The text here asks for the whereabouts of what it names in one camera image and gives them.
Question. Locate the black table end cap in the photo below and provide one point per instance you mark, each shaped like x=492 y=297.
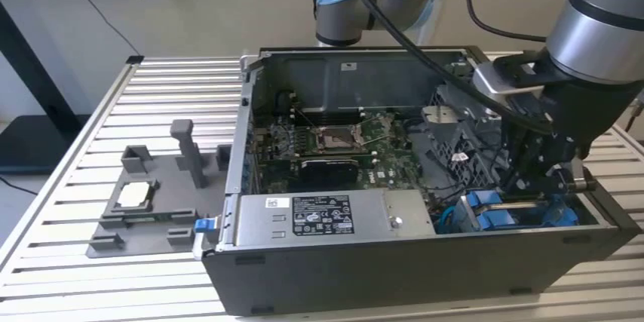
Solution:
x=134 y=60

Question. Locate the gray parts rack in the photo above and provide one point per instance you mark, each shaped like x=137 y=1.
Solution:
x=170 y=201

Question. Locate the silver CPU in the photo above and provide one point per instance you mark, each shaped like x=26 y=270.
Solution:
x=134 y=194

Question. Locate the blue case latch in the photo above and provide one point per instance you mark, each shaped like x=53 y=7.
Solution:
x=202 y=225

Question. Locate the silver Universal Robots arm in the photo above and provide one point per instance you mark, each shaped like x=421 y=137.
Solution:
x=593 y=16

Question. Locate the black monitor stand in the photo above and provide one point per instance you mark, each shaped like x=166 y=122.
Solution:
x=40 y=141

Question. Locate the black graphics card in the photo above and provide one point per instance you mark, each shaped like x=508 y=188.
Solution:
x=326 y=175

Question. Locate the gray metal disk bay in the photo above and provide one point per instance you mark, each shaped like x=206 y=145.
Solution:
x=468 y=212

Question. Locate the black open PC case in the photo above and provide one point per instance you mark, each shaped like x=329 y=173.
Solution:
x=377 y=280

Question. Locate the thin metal locking lever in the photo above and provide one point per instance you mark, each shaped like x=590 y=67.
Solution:
x=308 y=119

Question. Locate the black RAM slot row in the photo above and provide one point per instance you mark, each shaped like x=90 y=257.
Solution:
x=332 y=116
x=337 y=154

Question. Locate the green Dell motherboard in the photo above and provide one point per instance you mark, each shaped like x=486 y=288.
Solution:
x=397 y=156

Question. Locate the CPU socket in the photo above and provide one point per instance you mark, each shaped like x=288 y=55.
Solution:
x=337 y=139

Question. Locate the silver metal bracket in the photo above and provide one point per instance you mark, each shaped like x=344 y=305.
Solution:
x=438 y=114

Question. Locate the perforated gray metal tray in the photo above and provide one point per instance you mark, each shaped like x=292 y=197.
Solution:
x=442 y=141

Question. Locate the silver camera mount bracket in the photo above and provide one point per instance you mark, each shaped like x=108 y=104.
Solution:
x=490 y=80

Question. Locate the silver power supply unit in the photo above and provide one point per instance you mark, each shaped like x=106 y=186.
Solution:
x=261 y=224

